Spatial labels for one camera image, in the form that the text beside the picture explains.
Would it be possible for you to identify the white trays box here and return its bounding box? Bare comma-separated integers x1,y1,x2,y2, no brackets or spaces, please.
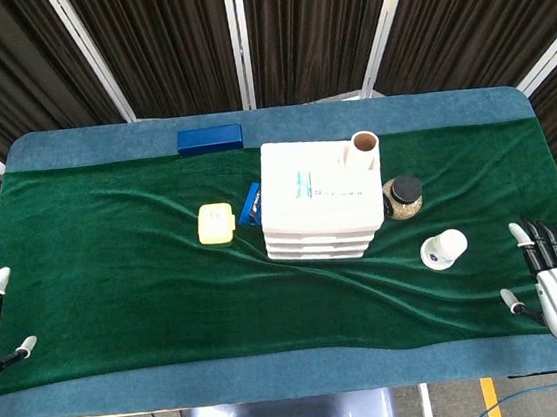
252,129,393,270

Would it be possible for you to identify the blue snack pack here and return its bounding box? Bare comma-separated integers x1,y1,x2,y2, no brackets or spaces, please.
233,180,267,230

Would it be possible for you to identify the dark folding screen white frame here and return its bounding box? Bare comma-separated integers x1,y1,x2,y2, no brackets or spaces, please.
0,0,557,295

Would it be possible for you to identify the glass jar black lid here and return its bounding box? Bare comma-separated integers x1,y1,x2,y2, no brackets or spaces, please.
380,172,427,223

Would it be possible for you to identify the blue rectangular box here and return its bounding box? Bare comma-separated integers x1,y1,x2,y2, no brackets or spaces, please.
174,122,246,159

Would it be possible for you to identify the blue table cover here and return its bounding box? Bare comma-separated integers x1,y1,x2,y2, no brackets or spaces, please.
0,71,557,417

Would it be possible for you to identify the green velvet cloth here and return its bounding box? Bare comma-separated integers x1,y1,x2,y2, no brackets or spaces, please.
0,105,557,399

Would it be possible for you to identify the yellow lidded green box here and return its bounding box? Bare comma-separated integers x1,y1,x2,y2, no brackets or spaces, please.
194,200,240,248

